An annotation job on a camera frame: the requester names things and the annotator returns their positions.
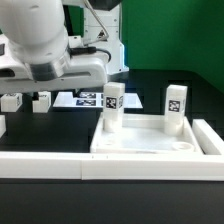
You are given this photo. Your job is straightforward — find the white U-shaped obstacle fence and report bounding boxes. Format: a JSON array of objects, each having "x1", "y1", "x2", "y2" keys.
[{"x1": 0, "y1": 119, "x2": 224, "y2": 181}]

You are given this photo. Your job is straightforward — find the white sheet with AprilTags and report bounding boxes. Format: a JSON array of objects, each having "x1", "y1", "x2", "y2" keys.
[{"x1": 53, "y1": 92, "x2": 142, "y2": 109}]

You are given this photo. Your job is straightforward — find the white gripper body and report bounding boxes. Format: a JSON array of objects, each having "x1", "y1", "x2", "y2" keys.
[{"x1": 0, "y1": 55, "x2": 108, "y2": 94}]

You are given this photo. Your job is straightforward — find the white square table top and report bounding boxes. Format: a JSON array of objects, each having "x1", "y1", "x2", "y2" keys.
[{"x1": 90, "y1": 114, "x2": 202, "y2": 154}]

